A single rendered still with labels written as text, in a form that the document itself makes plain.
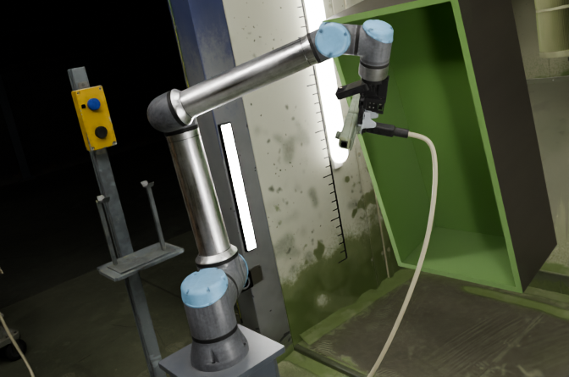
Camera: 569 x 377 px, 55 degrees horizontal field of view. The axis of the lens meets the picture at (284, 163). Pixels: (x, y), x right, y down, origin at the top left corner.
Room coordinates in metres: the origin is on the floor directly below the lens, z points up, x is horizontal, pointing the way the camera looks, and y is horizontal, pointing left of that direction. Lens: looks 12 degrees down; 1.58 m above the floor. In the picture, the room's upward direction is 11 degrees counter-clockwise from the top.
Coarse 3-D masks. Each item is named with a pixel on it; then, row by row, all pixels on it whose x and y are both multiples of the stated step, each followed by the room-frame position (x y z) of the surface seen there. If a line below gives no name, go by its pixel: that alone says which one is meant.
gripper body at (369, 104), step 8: (368, 80) 1.68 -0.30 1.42; (384, 80) 1.68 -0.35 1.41; (376, 88) 1.71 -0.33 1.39; (384, 88) 1.69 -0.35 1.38; (360, 96) 1.73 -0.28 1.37; (368, 96) 1.71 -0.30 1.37; (376, 96) 1.71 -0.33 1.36; (384, 96) 1.70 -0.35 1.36; (368, 104) 1.73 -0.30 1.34; (376, 104) 1.72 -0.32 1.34; (376, 112) 1.72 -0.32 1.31
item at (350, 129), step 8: (352, 104) 1.86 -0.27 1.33; (352, 112) 1.83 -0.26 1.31; (352, 120) 1.78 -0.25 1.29; (344, 128) 1.74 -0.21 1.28; (352, 128) 1.74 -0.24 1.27; (360, 128) 1.75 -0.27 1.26; (368, 128) 1.77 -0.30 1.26; (376, 128) 1.76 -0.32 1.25; (384, 128) 1.75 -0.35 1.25; (392, 128) 1.75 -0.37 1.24; (400, 128) 1.76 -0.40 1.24; (336, 136) 1.73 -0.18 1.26; (344, 136) 1.70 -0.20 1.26; (352, 136) 1.70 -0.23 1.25; (392, 136) 1.76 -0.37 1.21; (400, 136) 1.75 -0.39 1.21; (352, 144) 1.71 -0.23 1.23
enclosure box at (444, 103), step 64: (384, 0) 2.18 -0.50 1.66; (448, 0) 1.81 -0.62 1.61; (448, 64) 2.29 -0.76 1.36; (512, 64) 2.00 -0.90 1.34; (448, 128) 2.38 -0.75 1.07; (512, 128) 1.97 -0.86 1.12; (384, 192) 2.39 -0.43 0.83; (448, 192) 2.50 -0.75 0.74; (512, 192) 1.94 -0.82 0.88; (448, 256) 2.34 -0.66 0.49; (512, 256) 1.93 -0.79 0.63
